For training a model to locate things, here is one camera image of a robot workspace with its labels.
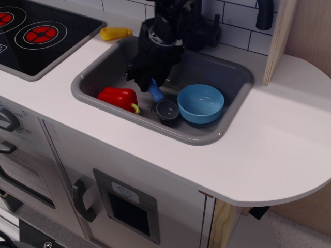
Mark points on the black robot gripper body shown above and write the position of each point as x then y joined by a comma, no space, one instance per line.
160,39

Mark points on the red toy bell pepper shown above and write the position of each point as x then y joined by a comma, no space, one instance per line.
124,98

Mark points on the blue handled grey spoon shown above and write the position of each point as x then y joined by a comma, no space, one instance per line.
166,110

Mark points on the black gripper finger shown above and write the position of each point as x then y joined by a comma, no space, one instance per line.
162,75
143,80

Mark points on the black toy faucet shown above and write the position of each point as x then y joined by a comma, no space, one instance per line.
197,32

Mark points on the grey plastic sink basin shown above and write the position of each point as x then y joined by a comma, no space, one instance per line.
232,80

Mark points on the yellow handled toy knife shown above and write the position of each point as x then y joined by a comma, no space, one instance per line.
111,33

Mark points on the black toy stovetop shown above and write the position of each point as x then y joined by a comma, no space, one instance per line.
35,38

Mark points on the light wooden side panel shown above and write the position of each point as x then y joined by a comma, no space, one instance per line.
281,32

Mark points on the grey oven knob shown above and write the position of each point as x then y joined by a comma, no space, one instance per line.
8,121

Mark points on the grey oven door handle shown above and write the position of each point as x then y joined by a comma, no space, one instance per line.
7,147

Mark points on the dark grey cabinet handle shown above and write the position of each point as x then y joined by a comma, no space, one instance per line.
78,191

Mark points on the blue plastic bowl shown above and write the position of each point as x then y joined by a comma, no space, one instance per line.
200,103

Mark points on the grey ice dispenser panel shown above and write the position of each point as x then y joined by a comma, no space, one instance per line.
129,206

